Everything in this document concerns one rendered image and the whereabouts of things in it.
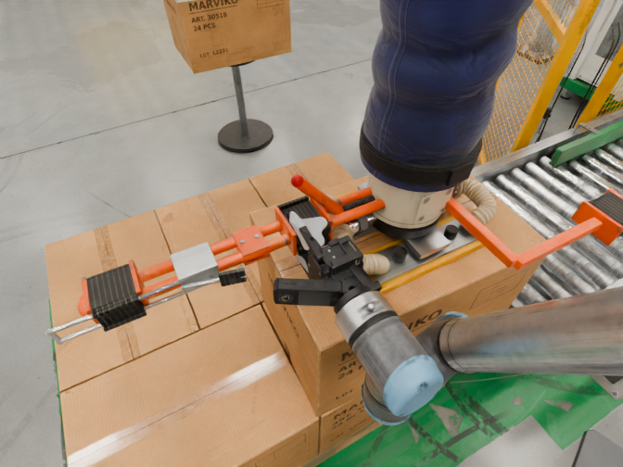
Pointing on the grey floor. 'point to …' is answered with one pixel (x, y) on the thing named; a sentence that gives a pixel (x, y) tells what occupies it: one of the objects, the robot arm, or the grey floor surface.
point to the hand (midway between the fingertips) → (291, 230)
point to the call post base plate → (609, 386)
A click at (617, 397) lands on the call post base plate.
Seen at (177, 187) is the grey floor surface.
